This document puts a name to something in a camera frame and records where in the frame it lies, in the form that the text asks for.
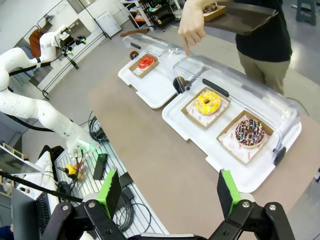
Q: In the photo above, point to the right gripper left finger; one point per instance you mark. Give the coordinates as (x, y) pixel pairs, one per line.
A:
(112, 195)

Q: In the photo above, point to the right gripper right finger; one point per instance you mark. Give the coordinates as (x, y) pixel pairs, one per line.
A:
(226, 192)

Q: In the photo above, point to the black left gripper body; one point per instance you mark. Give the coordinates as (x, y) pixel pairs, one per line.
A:
(68, 44)

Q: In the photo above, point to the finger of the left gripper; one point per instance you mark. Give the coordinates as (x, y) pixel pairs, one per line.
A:
(69, 51)
(80, 40)

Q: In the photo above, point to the chocolate donut with nuts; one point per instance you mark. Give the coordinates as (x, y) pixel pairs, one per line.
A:
(210, 9)

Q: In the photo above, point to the brown cardboard donut box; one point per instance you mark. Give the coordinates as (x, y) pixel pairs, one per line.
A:
(232, 125)
(186, 108)
(151, 71)
(215, 15)

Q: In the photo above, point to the dark brown serving tray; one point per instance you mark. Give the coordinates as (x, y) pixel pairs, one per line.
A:
(245, 17)

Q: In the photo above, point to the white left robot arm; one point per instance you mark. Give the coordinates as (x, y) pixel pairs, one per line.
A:
(37, 110)

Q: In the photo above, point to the chocolate donut with sprinkles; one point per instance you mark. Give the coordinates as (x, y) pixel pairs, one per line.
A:
(242, 140)

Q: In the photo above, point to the red glazed donut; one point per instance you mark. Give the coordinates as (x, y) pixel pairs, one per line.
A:
(142, 64)

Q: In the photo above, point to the yellow sprinkled donut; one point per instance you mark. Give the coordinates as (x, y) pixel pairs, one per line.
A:
(212, 107)

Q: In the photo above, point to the person in black shirt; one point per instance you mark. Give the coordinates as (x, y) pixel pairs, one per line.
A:
(262, 45)

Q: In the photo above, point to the person's right hand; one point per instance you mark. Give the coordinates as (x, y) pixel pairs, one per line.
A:
(191, 27)

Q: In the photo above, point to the black power box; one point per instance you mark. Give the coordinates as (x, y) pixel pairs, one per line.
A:
(100, 166)

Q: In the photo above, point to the white panel board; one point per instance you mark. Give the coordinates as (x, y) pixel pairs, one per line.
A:
(108, 23)

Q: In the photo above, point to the orange chair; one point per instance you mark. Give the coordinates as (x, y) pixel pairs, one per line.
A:
(35, 45)

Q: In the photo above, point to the white plastic display tray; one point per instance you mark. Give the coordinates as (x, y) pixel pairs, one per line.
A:
(150, 87)
(212, 150)

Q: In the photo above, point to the white printed paper liner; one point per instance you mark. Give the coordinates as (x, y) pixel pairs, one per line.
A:
(137, 71)
(202, 120)
(232, 147)

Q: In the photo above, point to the yellow emergency stop button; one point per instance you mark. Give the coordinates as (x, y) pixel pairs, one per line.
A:
(72, 170)

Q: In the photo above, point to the brown wooden board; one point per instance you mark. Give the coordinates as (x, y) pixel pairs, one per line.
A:
(135, 32)

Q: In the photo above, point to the black lid hinge knob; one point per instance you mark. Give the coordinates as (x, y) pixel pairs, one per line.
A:
(178, 83)
(133, 55)
(280, 156)

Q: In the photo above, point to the clear plastic tray lid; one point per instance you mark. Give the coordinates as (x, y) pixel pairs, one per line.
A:
(155, 45)
(250, 82)

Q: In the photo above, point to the black utility cart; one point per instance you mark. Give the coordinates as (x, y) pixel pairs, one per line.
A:
(160, 10)

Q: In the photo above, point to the black laptop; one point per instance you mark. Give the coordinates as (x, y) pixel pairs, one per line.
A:
(25, 215)

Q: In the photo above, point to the grey monitor screen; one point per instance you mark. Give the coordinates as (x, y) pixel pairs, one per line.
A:
(15, 162)

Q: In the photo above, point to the grey green stool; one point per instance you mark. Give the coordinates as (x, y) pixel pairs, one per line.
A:
(306, 8)

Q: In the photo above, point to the aluminium slotted base plate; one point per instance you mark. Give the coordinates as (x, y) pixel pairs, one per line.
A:
(87, 185)

